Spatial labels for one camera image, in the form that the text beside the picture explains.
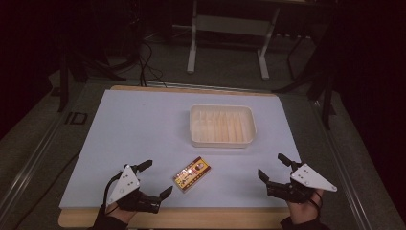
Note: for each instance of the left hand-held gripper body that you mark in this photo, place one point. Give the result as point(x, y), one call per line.
point(126, 185)

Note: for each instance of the light blue table mat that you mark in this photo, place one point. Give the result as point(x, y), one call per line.
point(137, 127)

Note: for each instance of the white plastic container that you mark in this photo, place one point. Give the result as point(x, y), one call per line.
point(222, 126)

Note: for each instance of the yellow and red box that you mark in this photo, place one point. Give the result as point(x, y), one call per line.
point(191, 174)

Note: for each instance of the person's right hand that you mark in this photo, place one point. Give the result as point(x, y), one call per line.
point(304, 211)

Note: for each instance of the white metal table frame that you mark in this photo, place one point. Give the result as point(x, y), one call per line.
point(231, 25)

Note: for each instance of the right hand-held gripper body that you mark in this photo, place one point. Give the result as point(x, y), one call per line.
point(308, 179)

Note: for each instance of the metal floor rail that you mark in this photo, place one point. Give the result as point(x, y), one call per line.
point(28, 166)
point(343, 166)

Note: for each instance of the black stand legs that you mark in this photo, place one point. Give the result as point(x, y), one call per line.
point(73, 68)
point(320, 76)

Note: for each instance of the person's left hand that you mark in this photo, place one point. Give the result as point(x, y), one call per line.
point(119, 211)

